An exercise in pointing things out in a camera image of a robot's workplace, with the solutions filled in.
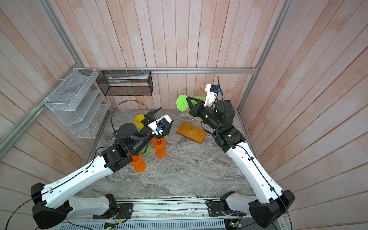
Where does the white mesh shelf organizer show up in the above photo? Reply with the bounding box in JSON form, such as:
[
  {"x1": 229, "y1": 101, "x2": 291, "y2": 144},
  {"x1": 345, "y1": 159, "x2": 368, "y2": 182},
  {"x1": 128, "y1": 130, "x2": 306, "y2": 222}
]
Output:
[{"x1": 45, "y1": 69, "x2": 110, "y2": 139}]

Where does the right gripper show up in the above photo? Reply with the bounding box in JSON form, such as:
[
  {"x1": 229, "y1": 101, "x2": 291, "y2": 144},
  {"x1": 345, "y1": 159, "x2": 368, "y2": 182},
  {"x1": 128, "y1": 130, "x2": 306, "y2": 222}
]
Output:
[{"x1": 188, "y1": 97, "x2": 221, "y2": 135}]

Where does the right camera cable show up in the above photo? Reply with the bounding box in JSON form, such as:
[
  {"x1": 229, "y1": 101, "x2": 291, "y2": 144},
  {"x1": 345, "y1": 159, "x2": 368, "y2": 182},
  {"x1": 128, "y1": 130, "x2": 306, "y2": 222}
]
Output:
[{"x1": 216, "y1": 75, "x2": 226, "y2": 101}]

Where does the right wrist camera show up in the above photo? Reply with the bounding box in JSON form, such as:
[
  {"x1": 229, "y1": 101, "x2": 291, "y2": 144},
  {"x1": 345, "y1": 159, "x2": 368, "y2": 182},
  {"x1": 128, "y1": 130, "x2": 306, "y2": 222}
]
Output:
[{"x1": 204, "y1": 84, "x2": 221, "y2": 107}]

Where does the yellow wine glass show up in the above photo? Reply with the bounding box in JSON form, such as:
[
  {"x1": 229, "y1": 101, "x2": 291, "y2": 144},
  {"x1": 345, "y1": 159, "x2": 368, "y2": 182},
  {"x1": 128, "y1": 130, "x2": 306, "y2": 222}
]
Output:
[{"x1": 134, "y1": 114, "x2": 145, "y2": 129}]

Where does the orange wooden rack base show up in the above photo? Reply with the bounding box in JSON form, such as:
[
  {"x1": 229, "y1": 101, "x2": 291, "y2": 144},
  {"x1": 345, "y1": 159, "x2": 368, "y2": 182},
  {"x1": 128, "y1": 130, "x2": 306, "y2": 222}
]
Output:
[{"x1": 176, "y1": 121, "x2": 207, "y2": 144}]

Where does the orange wine glass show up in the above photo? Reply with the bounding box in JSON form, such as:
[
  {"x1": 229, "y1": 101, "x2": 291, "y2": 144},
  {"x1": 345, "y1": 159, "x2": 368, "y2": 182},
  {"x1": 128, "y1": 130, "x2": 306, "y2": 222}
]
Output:
[
  {"x1": 130, "y1": 153, "x2": 146, "y2": 173},
  {"x1": 151, "y1": 138, "x2": 167, "y2": 158}
]

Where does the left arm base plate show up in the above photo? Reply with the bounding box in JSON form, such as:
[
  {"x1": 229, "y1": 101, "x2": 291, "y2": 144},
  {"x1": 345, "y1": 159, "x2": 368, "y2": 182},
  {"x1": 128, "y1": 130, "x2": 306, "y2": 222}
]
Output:
[{"x1": 93, "y1": 203, "x2": 134, "y2": 219}]

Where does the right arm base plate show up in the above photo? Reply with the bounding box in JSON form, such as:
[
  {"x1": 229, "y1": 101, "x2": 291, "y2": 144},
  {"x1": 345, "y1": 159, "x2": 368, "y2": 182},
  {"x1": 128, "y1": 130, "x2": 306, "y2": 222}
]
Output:
[{"x1": 205, "y1": 199, "x2": 247, "y2": 217}]

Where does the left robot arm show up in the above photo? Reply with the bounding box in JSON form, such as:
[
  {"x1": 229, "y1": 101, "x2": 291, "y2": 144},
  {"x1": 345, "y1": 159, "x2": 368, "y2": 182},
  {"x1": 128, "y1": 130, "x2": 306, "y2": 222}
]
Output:
[{"x1": 31, "y1": 110, "x2": 173, "y2": 230}]

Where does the left camera cable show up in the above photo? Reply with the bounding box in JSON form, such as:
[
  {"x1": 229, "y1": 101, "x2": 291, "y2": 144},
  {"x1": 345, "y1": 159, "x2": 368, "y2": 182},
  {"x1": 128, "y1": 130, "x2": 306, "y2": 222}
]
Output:
[{"x1": 111, "y1": 100, "x2": 157, "y2": 133}]

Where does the camera cable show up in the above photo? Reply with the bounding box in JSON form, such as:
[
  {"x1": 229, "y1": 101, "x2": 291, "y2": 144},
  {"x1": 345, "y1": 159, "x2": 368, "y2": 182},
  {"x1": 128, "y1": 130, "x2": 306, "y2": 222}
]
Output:
[
  {"x1": 216, "y1": 75, "x2": 226, "y2": 101},
  {"x1": 111, "y1": 100, "x2": 157, "y2": 133}
]

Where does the aluminium mounting rail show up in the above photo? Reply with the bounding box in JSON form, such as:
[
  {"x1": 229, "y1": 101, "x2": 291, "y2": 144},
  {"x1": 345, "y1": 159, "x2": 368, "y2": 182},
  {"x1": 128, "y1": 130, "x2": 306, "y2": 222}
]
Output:
[{"x1": 67, "y1": 194, "x2": 256, "y2": 229}]

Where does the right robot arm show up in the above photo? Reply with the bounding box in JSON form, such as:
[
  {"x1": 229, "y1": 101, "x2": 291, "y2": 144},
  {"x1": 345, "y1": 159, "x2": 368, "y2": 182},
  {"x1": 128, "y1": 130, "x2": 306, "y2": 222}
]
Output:
[{"x1": 186, "y1": 97, "x2": 295, "y2": 228}]

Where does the green wine glass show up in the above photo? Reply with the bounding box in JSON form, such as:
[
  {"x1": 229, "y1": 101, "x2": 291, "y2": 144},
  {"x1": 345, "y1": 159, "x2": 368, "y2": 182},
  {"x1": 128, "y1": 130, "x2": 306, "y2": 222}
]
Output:
[
  {"x1": 176, "y1": 95, "x2": 206, "y2": 112},
  {"x1": 141, "y1": 145, "x2": 151, "y2": 154}
]

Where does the black mesh wall basket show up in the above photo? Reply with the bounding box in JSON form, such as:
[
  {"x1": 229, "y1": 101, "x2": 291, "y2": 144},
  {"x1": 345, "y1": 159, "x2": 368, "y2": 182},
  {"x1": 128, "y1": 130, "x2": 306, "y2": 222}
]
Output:
[{"x1": 96, "y1": 70, "x2": 154, "y2": 96}]

